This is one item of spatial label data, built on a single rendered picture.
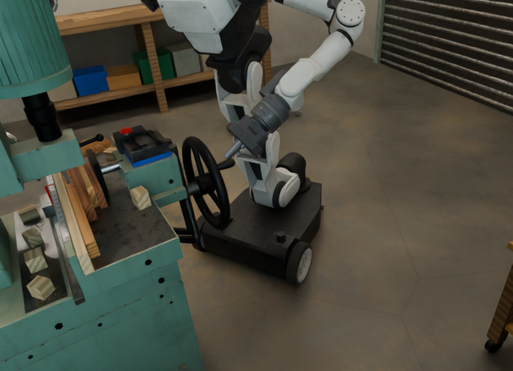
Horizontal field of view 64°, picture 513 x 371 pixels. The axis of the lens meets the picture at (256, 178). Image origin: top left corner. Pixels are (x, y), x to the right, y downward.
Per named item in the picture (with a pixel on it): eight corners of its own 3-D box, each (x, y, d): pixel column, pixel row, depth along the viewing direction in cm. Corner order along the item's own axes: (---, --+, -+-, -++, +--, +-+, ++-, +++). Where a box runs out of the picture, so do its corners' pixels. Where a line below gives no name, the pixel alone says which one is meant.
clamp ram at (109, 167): (132, 185, 104) (124, 154, 99) (103, 195, 101) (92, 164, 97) (123, 170, 111) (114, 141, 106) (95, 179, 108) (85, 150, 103)
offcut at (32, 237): (25, 243, 105) (20, 233, 103) (37, 237, 107) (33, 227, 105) (32, 249, 103) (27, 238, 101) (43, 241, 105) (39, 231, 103)
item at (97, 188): (108, 206, 98) (102, 189, 95) (101, 209, 97) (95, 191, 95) (94, 176, 111) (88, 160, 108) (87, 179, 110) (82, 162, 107)
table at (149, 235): (223, 241, 93) (220, 220, 90) (86, 301, 82) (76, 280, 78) (144, 143, 139) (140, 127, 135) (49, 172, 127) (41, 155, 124)
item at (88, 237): (101, 255, 84) (95, 240, 82) (91, 259, 83) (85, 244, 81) (58, 143, 130) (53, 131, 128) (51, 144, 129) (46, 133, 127)
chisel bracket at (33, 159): (88, 169, 97) (76, 137, 92) (24, 190, 91) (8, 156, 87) (82, 157, 102) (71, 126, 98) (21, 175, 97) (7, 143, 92)
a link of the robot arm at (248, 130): (259, 162, 116) (288, 132, 117) (255, 153, 107) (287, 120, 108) (228, 133, 119) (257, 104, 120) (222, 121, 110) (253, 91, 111)
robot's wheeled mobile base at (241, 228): (261, 188, 256) (256, 140, 238) (340, 208, 232) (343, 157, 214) (200, 252, 211) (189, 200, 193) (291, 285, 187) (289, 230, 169)
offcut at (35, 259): (48, 266, 97) (43, 255, 95) (31, 274, 95) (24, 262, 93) (46, 258, 99) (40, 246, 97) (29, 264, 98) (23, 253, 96)
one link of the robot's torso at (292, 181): (267, 183, 225) (266, 162, 218) (301, 191, 216) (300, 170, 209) (248, 204, 211) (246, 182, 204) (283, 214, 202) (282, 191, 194)
